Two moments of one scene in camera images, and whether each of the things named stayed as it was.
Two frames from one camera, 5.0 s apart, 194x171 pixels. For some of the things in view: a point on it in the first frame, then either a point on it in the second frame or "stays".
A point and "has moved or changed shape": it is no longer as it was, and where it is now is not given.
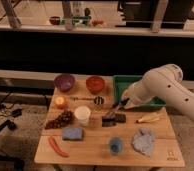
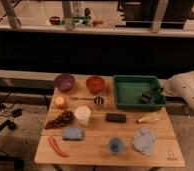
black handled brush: [113, 118] has moved or changed shape
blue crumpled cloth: [143, 141] stays
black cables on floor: [7, 123] stays
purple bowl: [64, 82] stays
